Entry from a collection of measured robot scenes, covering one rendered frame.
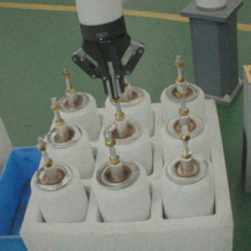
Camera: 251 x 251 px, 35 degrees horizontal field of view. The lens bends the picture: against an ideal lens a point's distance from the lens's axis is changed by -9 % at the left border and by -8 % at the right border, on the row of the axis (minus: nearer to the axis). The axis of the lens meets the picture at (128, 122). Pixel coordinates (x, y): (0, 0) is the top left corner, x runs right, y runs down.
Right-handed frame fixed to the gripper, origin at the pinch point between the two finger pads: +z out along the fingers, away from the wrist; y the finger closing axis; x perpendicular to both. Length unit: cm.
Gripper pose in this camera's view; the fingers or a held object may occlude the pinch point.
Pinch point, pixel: (114, 85)
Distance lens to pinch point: 76.1
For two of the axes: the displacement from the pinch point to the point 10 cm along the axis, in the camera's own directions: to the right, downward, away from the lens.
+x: 0.6, -6.0, 8.0
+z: 1.5, 8.0, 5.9
